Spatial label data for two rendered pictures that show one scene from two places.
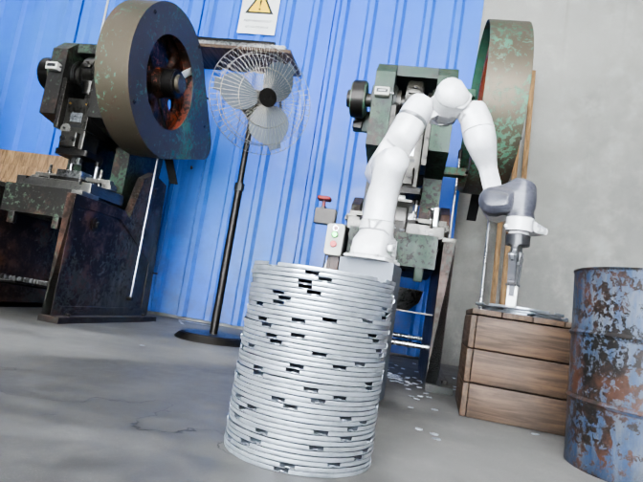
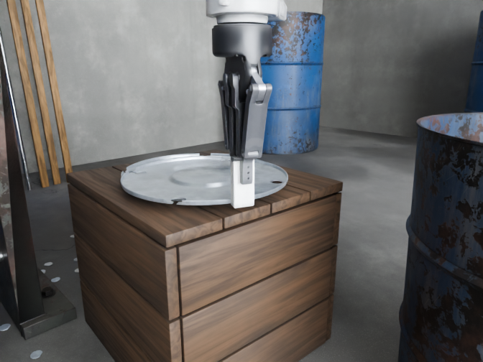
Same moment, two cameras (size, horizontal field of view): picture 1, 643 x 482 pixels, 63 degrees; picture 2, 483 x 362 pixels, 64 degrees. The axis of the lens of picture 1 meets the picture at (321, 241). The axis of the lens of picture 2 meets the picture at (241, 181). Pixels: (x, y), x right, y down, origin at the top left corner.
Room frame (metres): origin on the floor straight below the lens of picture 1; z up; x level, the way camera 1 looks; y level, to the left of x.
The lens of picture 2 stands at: (1.37, -0.22, 0.56)
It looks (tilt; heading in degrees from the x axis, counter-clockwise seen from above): 16 degrees down; 306
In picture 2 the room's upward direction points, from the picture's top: straight up
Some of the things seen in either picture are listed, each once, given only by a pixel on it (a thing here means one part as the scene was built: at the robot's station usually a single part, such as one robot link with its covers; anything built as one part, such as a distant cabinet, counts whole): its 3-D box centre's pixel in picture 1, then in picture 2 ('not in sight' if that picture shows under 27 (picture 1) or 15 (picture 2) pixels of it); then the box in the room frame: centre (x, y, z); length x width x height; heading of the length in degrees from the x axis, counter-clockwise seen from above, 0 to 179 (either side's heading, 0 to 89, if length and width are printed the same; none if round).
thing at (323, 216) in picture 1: (323, 228); not in sight; (2.33, 0.00, 0.62); 0.10 x 0.06 x 0.20; 80
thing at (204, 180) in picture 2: (518, 309); (205, 176); (1.81, -0.71, 0.37); 0.29 x 0.29 x 0.01
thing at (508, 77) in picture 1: (479, 118); not in sight; (2.55, -0.70, 1.33); 1.03 x 0.28 x 0.82; 170
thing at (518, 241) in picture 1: (517, 248); (241, 62); (1.67, -0.63, 0.56); 0.08 x 0.07 x 0.09; 148
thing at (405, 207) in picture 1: (396, 217); not in sight; (2.33, -0.32, 0.72); 0.25 x 0.14 x 0.14; 170
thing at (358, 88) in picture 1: (364, 104); not in sight; (2.56, -0.11, 1.31); 0.22 x 0.12 x 0.22; 170
